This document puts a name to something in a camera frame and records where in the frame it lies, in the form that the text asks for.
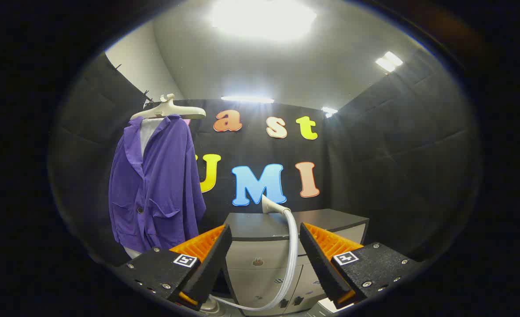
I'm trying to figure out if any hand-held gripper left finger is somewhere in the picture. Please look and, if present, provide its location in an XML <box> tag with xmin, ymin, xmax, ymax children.
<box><xmin>114</xmin><ymin>224</ymin><xmax>233</xmax><ymax>311</ymax></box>

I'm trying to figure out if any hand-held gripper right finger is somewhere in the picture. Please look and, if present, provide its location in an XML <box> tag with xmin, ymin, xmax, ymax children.
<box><xmin>299</xmin><ymin>222</ymin><xmax>422</xmax><ymax>308</ymax></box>

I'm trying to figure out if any purple corduroy jacket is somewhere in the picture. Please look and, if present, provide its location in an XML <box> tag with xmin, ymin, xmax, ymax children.
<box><xmin>108</xmin><ymin>114</ymin><xmax>207</xmax><ymax>254</ymax></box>

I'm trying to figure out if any cream plastic clothes hanger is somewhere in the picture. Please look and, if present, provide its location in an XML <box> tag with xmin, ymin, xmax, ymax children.
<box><xmin>130</xmin><ymin>93</ymin><xmax>207</xmax><ymax>120</ymax></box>

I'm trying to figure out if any grey cabinet with dark top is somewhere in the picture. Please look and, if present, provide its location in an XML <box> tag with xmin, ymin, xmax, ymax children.
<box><xmin>221</xmin><ymin>208</ymin><xmax>370</xmax><ymax>316</ymax></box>

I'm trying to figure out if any long ceiling light strip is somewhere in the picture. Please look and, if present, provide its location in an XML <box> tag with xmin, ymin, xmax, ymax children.
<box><xmin>221</xmin><ymin>96</ymin><xmax>275</xmax><ymax>104</ymax></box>

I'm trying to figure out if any small double ceiling light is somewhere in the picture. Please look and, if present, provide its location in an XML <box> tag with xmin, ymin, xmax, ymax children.
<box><xmin>376</xmin><ymin>51</ymin><xmax>404</xmax><ymax>73</ymax></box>

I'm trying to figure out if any large ceiling light panel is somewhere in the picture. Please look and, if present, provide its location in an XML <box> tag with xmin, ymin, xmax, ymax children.
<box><xmin>210</xmin><ymin>0</ymin><xmax>317</xmax><ymax>43</ymax></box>

